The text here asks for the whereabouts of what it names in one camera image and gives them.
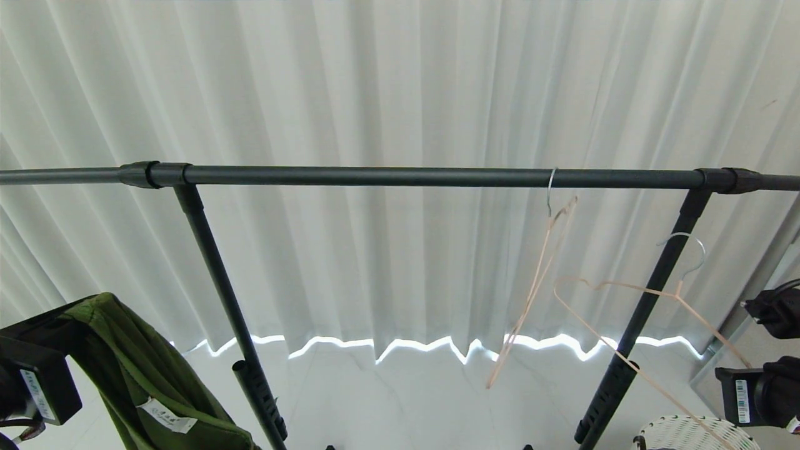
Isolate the white laundry basket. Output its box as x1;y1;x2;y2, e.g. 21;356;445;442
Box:
633;415;762;450

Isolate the black clothes rack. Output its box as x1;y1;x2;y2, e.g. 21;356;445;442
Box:
0;161;800;450

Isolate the pink clothes hanger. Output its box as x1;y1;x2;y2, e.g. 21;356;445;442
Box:
553;231;754;450
486;167;579;389

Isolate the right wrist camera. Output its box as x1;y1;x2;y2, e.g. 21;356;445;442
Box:
742;279;800;339

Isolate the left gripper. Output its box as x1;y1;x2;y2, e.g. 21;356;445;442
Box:
0;334;83;438

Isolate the white curtain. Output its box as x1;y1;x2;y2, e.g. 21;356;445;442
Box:
0;0;800;366

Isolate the green printed shirt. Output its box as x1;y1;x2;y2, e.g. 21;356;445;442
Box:
59;292;262;450

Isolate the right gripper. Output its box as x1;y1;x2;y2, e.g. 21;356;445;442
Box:
714;356;800;432

